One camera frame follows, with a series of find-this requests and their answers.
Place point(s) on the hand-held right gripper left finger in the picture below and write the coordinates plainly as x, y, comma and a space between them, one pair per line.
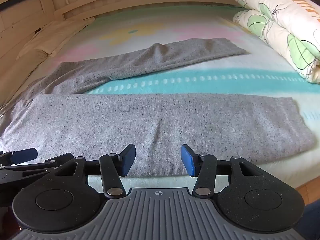
128, 160

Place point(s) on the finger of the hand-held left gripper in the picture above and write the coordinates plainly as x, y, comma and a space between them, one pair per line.
23, 155
60, 158

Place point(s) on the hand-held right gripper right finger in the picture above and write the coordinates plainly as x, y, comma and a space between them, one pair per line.
187, 160

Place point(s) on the grey pants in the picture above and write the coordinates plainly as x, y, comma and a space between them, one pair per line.
150, 120

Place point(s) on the pastel printed blanket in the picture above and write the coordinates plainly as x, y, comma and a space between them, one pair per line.
200, 80

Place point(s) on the person's leg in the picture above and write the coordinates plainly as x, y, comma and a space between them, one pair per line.
312, 220

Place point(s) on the folded floral quilt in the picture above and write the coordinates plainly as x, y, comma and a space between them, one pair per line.
287, 30

